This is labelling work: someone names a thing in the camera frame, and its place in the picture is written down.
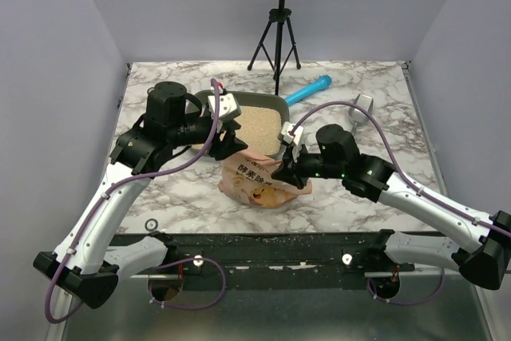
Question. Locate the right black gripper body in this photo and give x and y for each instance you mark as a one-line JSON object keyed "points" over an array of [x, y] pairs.
{"points": [[291, 163]]}

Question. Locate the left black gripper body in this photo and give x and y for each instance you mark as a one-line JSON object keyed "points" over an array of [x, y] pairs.
{"points": [[192, 130]]}

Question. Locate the pink cat litter bag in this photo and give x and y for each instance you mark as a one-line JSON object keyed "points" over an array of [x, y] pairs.
{"points": [[246, 178]]}

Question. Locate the silver metal scoop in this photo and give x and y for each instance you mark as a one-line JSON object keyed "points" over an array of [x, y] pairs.
{"points": [[355, 116]]}

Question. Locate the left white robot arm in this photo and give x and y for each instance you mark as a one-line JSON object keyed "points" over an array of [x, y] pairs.
{"points": [[84, 264]]}

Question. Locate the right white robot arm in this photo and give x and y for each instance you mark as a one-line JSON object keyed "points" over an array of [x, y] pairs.
{"points": [[474, 243]]}

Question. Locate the beige litter in box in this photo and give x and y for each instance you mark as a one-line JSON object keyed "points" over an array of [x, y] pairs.
{"points": [[259, 129]]}

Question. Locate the grey plastic litter box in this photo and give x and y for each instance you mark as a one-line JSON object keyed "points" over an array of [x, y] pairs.
{"points": [[265, 101]]}

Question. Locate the blue cylindrical flashlight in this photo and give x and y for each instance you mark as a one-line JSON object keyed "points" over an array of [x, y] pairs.
{"points": [[320, 84]]}

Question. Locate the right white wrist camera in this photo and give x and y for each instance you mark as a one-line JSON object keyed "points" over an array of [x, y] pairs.
{"points": [[291, 135]]}

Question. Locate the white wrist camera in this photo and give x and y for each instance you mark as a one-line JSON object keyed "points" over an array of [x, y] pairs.
{"points": [[291, 135], [227, 108]]}

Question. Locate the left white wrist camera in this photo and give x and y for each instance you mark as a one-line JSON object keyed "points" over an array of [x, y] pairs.
{"points": [[227, 108]]}

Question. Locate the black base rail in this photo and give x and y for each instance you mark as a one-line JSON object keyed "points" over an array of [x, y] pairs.
{"points": [[278, 261]]}

